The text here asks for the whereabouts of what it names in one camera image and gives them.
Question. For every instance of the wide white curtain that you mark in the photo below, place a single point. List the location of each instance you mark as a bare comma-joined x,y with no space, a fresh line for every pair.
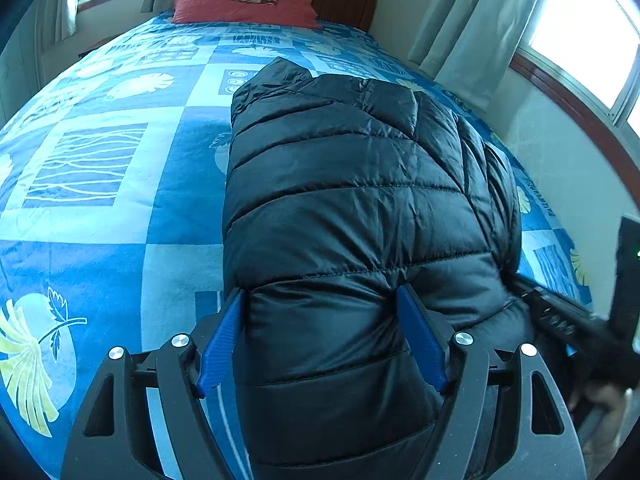
465,20

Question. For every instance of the blue patterned bed sheet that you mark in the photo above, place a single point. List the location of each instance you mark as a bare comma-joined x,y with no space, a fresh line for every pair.
125,210

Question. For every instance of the red pillow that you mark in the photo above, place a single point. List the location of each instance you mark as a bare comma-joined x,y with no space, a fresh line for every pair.
200,7

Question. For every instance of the black down jacket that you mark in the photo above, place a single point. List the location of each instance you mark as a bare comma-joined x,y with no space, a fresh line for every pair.
360,200

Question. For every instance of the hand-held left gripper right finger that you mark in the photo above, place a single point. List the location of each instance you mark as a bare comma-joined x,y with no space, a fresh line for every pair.
422,340

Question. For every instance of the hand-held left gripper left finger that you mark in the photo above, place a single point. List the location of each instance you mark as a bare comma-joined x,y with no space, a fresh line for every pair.
220,345

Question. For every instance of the dark wooden nightstand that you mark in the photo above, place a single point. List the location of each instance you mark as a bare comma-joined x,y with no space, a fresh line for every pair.
97,50

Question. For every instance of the large window with wooden sill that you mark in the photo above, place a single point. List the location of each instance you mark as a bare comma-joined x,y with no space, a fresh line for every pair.
590,20

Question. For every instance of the person's right hand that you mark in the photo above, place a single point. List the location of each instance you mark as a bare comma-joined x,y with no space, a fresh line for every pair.
607,400

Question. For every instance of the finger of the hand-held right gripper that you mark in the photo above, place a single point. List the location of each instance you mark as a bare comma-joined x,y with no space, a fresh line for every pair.
550,307

